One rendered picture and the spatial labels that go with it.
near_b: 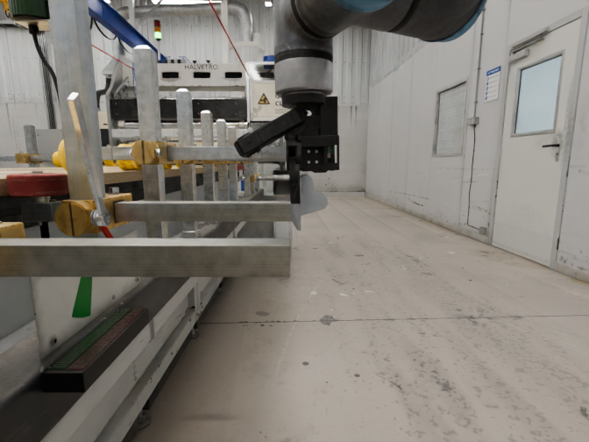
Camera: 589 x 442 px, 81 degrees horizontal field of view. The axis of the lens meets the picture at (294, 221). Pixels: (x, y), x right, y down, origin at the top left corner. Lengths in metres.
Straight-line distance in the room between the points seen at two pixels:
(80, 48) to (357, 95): 9.29
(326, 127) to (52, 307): 0.44
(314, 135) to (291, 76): 0.09
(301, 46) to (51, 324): 0.48
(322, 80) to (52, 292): 0.45
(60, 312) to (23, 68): 11.09
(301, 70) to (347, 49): 9.44
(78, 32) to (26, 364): 0.43
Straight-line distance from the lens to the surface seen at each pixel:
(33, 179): 0.66
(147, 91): 0.83
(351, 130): 9.61
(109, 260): 0.35
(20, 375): 0.50
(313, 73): 0.54
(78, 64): 0.60
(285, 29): 0.56
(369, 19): 0.50
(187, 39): 10.14
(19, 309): 0.84
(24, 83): 11.48
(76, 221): 0.58
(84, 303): 0.57
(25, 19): 0.65
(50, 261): 0.38
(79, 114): 0.45
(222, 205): 0.57
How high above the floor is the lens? 0.93
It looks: 10 degrees down
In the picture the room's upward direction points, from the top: straight up
